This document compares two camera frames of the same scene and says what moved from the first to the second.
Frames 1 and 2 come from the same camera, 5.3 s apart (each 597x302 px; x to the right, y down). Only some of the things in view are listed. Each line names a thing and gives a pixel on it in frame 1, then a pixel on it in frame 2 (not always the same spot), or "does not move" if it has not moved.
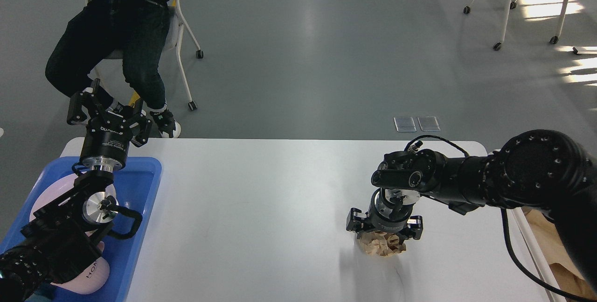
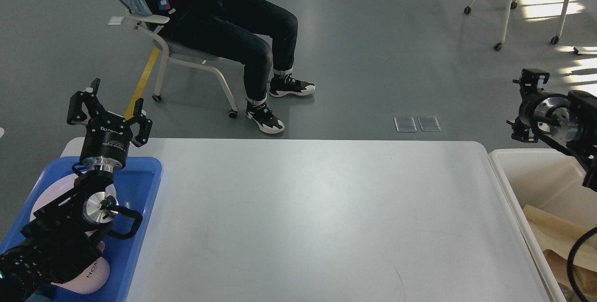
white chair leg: [182, 23] → [175, 52]
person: [126, 16] → [205, 18]
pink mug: [92, 280] does not move
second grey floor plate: [428, 123] does not move
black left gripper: [105, 143] does not move
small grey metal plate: [405, 124] does not move
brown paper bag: [572, 276] does not move
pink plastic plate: [59, 186] does not move
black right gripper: [389, 209] → [528, 83]
